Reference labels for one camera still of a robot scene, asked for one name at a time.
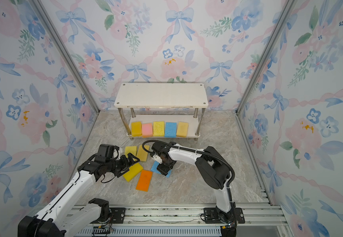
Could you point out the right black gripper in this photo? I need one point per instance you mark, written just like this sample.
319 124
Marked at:
159 152

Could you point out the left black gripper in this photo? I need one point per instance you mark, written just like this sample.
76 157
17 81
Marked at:
125 163

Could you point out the blue sponge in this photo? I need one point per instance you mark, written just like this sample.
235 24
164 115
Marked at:
170 129
154 169

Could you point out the tan yellow sponge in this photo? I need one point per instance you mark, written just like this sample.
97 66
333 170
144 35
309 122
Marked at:
142 154

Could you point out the orange sponge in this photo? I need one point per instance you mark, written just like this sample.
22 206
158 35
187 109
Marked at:
144 181

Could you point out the pink sponge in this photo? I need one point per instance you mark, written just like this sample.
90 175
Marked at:
147 130

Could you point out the yellow porous sponge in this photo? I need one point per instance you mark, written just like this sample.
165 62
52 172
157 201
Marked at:
158 128

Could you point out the small tan sponge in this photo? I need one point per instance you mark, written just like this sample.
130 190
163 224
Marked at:
182 129

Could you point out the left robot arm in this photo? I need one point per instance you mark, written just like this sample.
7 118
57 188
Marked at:
54 219

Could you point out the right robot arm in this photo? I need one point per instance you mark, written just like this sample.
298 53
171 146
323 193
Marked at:
214 169

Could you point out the white two-tier shelf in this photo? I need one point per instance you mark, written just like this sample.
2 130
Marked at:
162 96

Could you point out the bright yellow sponge left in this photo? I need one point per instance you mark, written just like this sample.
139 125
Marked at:
133 171

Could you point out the pale yellow sponge far left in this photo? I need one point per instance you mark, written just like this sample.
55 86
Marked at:
130 150

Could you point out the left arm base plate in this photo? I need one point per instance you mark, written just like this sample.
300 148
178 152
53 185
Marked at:
112 215

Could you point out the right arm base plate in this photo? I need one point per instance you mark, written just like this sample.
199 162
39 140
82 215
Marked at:
216 216

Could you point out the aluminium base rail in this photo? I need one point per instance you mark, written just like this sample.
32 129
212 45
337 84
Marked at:
185 220

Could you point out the left aluminium corner post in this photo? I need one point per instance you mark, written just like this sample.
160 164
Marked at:
49 26

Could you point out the aluminium corner post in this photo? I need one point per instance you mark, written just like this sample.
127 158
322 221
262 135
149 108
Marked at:
49 26
269 47

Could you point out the right aluminium corner post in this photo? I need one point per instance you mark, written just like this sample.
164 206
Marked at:
269 47

